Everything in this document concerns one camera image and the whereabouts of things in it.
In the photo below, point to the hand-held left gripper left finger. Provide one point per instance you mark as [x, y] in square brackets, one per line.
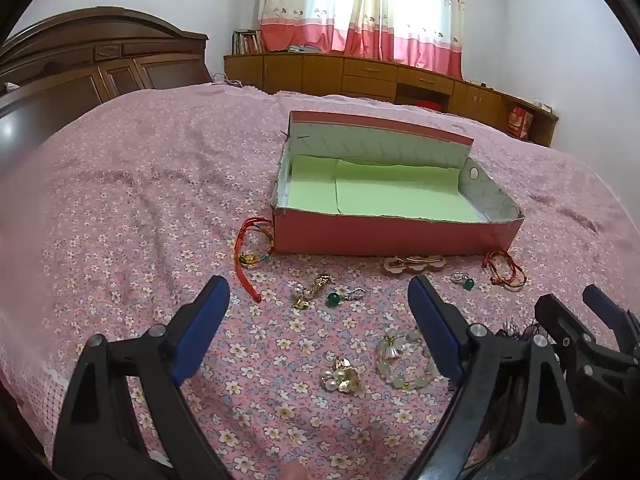
[200, 330]

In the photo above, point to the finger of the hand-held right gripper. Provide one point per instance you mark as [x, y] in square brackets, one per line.
[600, 302]
[555, 312]

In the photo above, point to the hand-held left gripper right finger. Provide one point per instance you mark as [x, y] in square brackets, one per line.
[435, 320]

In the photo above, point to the green bead silver earring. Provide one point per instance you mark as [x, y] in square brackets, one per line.
[332, 300]
[468, 284]

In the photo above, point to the pink flower hair clip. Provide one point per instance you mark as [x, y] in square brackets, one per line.
[415, 262]

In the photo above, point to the red cardboard box green lining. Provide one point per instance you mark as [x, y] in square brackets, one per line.
[380, 232]

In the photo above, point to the black feather hair accessory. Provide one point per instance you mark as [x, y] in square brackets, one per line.
[515, 334]

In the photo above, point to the gold pearl cluster earring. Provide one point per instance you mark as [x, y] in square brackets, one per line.
[340, 377]

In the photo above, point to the pink floral bedspread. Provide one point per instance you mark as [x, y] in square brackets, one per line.
[150, 185]

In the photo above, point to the red gift box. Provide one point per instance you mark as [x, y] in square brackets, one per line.
[520, 120]

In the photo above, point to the small white box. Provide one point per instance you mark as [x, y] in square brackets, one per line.
[545, 106]

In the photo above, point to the red cloth item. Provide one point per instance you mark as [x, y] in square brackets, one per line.
[430, 105]

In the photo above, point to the long wooden cabinet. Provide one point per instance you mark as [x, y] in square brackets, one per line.
[320, 72]

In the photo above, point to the dark wooden headboard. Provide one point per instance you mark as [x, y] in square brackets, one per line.
[100, 60]

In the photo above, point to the row of books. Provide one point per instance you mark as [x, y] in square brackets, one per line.
[247, 41]

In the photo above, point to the pale folded cloth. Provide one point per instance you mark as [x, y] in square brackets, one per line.
[302, 48]

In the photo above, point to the white and pink curtain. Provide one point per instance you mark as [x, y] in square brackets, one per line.
[350, 10]

